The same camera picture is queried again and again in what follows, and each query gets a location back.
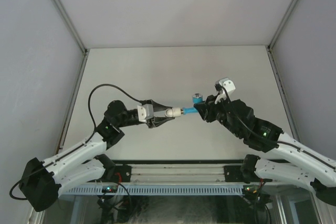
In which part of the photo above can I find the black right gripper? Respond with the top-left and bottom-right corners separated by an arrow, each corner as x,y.
195,93 -> 242,139

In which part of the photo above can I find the blue water faucet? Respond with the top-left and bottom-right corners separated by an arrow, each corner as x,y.
182,93 -> 203,115

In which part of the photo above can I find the white pipe elbow fitting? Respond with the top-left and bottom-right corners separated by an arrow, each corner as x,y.
165,108 -> 183,118

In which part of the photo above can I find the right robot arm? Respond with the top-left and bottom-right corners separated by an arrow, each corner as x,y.
194,95 -> 335,206

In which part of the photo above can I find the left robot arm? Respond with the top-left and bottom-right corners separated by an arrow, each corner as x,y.
17,100 -> 173,212

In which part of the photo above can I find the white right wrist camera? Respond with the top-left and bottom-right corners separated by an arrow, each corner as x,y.
215,77 -> 236,104

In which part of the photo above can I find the aluminium front rail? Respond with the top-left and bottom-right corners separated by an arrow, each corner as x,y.
65,159 -> 263,184

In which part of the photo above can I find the black left camera cable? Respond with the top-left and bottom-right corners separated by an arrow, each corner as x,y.
88,84 -> 141,130

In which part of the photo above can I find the black camera cable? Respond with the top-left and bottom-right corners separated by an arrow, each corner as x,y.
88,84 -> 141,130
217,84 -> 279,146

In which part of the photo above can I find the blue slotted cable duct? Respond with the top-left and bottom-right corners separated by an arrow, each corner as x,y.
65,184 -> 244,196

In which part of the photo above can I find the black right camera cable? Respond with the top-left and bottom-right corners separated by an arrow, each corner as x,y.
217,84 -> 279,146

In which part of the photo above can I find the right aluminium frame post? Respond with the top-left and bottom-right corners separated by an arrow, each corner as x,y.
267,0 -> 316,51

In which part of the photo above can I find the aluminium frame post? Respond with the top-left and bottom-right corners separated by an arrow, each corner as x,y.
267,0 -> 316,51
35,0 -> 87,53

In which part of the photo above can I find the left aluminium frame post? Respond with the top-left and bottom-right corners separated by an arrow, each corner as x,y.
35,0 -> 87,53

